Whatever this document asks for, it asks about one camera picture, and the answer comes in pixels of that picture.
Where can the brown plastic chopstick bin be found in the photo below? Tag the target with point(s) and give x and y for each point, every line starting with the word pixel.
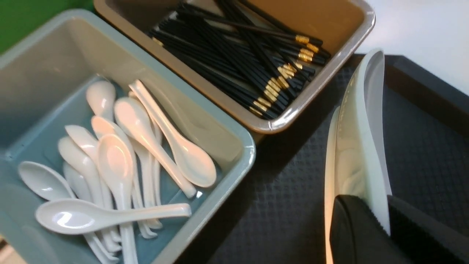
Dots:
pixel 342 25

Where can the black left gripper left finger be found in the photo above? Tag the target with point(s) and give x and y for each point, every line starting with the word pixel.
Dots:
pixel 357 237

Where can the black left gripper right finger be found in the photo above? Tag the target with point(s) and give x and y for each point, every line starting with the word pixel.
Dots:
pixel 423 239

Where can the black serving tray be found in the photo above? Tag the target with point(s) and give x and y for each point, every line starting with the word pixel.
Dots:
pixel 276 214

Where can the green cloth backdrop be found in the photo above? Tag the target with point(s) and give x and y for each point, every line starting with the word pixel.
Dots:
pixel 18 18

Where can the white soup spoon upright handle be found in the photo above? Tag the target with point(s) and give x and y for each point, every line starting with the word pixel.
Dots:
pixel 136 124

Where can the white soup spoon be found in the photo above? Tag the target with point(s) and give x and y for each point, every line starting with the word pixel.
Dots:
pixel 44 181
pixel 195 164
pixel 116 166
pixel 77 216

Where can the blue plastic spoon bin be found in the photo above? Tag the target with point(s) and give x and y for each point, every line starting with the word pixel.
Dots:
pixel 43 82

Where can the large white rice plate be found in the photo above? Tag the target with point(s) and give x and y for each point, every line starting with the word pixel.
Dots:
pixel 355 156

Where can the pile of black chopsticks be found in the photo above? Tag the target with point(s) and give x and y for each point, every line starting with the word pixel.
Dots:
pixel 249 55

